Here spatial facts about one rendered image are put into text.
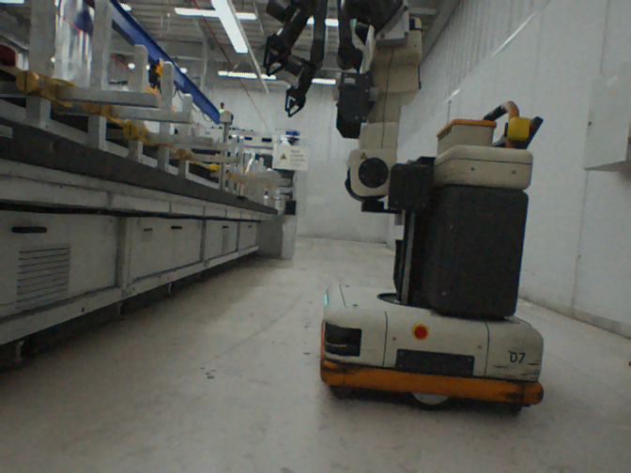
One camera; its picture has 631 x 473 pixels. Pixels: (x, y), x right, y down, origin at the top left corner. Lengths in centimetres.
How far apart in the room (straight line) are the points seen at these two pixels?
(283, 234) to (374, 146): 445
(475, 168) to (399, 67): 46
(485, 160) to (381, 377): 72
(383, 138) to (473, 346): 72
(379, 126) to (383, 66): 21
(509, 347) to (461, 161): 57
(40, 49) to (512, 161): 128
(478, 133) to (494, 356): 72
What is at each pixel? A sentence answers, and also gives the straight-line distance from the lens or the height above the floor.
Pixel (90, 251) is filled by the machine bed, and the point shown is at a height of 35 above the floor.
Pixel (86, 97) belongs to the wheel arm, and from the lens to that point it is 120.
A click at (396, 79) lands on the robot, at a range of 153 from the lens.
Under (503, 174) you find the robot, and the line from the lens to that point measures 135.
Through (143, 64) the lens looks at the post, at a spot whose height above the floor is 105.
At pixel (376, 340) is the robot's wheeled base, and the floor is 20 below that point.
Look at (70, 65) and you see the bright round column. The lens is 726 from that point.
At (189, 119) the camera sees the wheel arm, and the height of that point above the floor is 82.
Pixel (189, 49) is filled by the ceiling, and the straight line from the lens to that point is 1234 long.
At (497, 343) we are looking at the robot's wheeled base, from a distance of 134.
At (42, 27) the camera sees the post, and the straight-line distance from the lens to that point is 125.
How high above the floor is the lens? 53
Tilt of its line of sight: 3 degrees down
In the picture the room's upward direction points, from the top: 5 degrees clockwise
